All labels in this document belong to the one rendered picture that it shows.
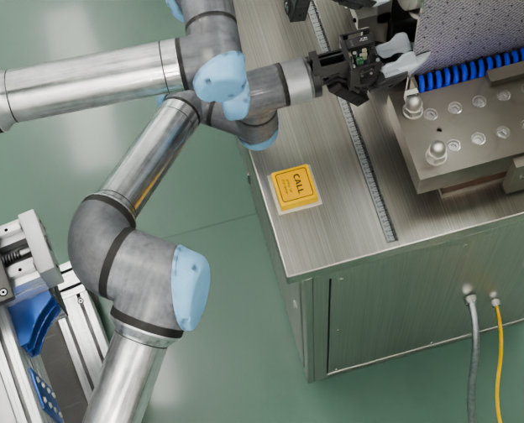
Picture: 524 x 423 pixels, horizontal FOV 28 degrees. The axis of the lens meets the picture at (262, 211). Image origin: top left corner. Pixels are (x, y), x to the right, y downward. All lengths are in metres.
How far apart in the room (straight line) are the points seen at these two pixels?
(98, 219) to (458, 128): 0.64
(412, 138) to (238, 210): 1.14
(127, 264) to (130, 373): 0.16
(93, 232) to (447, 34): 0.67
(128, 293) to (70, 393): 1.02
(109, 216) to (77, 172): 1.38
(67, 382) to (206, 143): 0.82
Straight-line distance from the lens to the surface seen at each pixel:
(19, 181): 3.04
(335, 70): 1.76
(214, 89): 1.47
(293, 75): 1.75
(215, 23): 1.49
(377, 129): 1.98
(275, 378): 2.74
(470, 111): 1.87
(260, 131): 1.83
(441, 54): 1.86
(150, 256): 1.57
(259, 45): 2.07
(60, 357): 2.61
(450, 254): 2.03
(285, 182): 1.91
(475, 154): 1.83
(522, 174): 1.88
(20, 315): 2.15
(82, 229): 1.62
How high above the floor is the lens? 2.65
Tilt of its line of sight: 67 degrees down
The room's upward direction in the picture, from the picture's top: 7 degrees counter-clockwise
